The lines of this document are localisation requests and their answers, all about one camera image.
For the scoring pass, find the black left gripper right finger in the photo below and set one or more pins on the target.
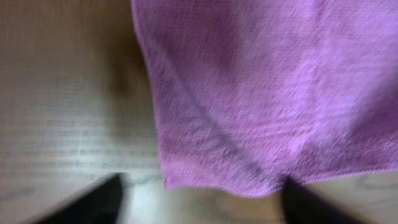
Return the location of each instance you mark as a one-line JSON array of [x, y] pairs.
[[301, 205]]

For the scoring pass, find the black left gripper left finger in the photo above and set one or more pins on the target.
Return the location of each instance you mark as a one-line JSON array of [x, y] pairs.
[[99, 206]]

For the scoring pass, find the purple cloth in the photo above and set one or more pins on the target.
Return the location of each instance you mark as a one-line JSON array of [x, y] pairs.
[[248, 92]]

